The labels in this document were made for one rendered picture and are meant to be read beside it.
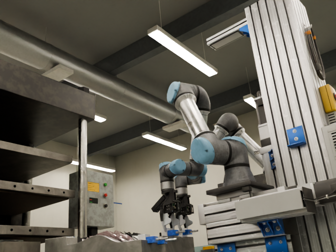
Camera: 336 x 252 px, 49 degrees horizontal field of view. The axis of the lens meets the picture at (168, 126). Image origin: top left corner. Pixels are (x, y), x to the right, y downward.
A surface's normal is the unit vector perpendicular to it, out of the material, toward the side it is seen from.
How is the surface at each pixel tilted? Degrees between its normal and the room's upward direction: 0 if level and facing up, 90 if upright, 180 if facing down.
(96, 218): 90
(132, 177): 90
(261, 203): 90
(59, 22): 180
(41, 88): 90
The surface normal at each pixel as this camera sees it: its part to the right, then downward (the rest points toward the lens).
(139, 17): 0.08, 0.92
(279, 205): -0.65, -0.23
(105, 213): 0.77, -0.29
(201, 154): -0.85, -0.02
